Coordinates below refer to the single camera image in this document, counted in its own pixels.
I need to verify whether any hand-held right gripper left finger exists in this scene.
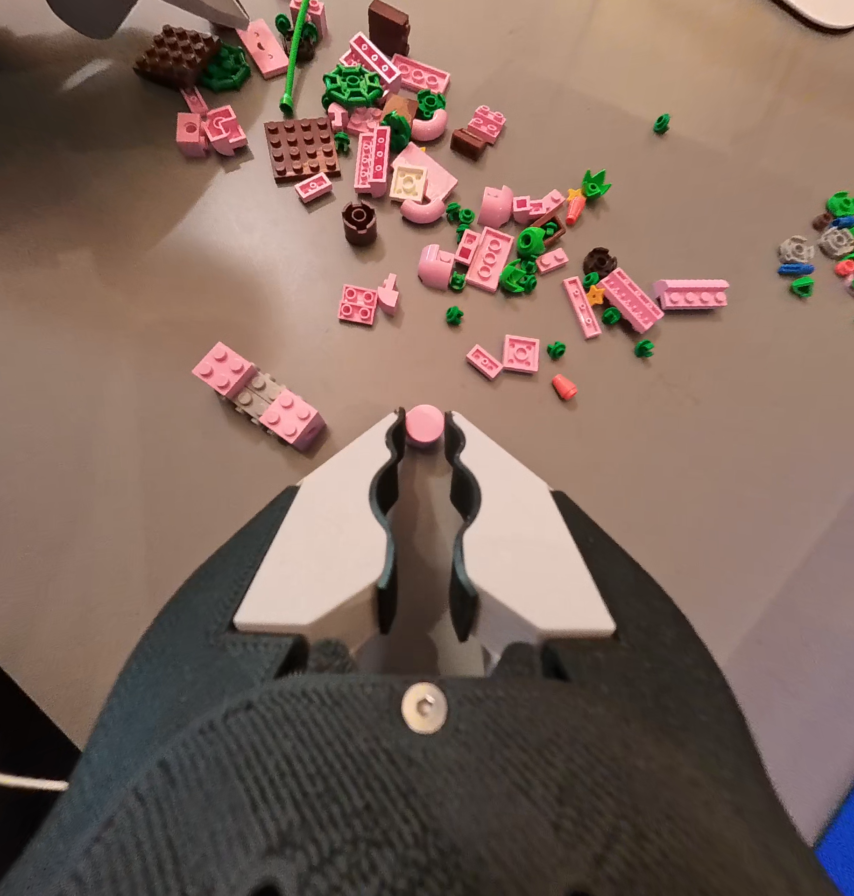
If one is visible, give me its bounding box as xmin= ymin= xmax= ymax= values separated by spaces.
xmin=233 ymin=409 xmax=408 ymax=639

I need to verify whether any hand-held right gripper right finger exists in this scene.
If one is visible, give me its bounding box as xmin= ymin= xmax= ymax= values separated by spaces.
xmin=444 ymin=412 xmax=618 ymax=660

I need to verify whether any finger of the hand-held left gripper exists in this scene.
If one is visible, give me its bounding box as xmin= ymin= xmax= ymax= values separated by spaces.
xmin=45 ymin=0 xmax=144 ymax=41
xmin=162 ymin=0 xmax=253 ymax=31

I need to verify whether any pink toy brick assembly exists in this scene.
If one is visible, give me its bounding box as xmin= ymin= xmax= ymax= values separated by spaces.
xmin=191 ymin=341 xmax=327 ymax=452

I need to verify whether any pink round tile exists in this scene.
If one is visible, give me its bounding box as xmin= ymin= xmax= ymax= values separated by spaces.
xmin=405 ymin=404 xmax=446 ymax=448

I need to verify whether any heap of mixed tiny pieces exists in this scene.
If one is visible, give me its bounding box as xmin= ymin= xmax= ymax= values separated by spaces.
xmin=777 ymin=190 xmax=854 ymax=330

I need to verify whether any brown studded plate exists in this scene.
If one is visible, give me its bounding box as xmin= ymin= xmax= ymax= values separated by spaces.
xmin=133 ymin=24 xmax=221 ymax=91
xmin=264 ymin=115 xmax=342 ymax=184

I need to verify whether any green web piece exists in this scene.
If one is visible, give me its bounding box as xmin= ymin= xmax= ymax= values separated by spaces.
xmin=203 ymin=43 xmax=253 ymax=92
xmin=322 ymin=64 xmax=386 ymax=110

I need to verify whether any green ribbed rod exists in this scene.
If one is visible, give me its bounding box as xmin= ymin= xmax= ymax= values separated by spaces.
xmin=280 ymin=0 xmax=313 ymax=117

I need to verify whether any brown square brick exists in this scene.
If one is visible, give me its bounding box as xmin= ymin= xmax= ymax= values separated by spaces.
xmin=367 ymin=0 xmax=411 ymax=47

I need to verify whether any brown round brick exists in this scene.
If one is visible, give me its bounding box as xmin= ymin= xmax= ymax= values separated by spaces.
xmin=341 ymin=202 xmax=379 ymax=246

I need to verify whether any pile of small toy bricks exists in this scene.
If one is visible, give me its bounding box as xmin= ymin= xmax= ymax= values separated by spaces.
xmin=133 ymin=0 xmax=730 ymax=403

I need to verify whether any blue storage bin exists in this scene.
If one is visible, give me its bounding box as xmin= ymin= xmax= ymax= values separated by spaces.
xmin=814 ymin=770 xmax=854 ymax=896

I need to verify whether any white board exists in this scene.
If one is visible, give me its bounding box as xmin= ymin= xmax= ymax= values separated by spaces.
xmin=770 ymin=0 xmax=854 ymax=31

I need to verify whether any white cable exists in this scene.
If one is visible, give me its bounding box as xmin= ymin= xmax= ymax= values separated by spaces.
xmin=0 ymin=766 xmax=69 ymax=792

